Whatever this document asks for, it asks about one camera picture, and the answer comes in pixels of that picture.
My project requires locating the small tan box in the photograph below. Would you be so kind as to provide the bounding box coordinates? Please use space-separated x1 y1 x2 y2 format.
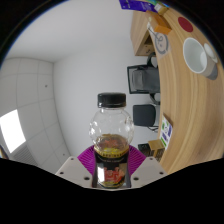
153 3 171 16

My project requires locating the white mug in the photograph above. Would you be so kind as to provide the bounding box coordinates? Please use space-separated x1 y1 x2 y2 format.
182 37 219 81

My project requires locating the flat round red coaster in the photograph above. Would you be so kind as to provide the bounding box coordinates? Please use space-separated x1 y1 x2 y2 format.
177 16 195 33

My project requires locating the ceiling light panel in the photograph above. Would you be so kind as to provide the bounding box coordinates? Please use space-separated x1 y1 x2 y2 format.
0 109 27 154

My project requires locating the wooden side cabinet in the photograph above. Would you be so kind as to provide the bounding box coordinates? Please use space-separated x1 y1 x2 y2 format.
130 9 158 57

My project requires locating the orange-brown box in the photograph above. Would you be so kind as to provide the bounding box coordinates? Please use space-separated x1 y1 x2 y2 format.
146 9 173 36

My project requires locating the purple pouch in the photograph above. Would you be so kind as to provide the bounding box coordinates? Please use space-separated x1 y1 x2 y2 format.
118 0 158 14

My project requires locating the black office chair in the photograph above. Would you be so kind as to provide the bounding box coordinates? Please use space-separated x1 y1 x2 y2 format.
132 103 160 133

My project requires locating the white green printed leaflet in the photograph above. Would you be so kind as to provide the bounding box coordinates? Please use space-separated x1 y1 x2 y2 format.
159 114 174 150

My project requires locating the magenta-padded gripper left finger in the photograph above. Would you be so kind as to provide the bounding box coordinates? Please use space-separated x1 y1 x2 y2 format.
54 145 98 188

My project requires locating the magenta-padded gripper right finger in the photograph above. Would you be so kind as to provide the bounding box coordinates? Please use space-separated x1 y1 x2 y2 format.
127 145 168 188

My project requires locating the grey mesh office chair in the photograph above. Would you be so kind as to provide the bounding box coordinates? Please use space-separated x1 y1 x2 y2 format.
126 53 162 106

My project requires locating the clear drink bottle black cap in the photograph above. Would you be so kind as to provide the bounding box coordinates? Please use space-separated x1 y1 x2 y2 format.
88 92 135 190

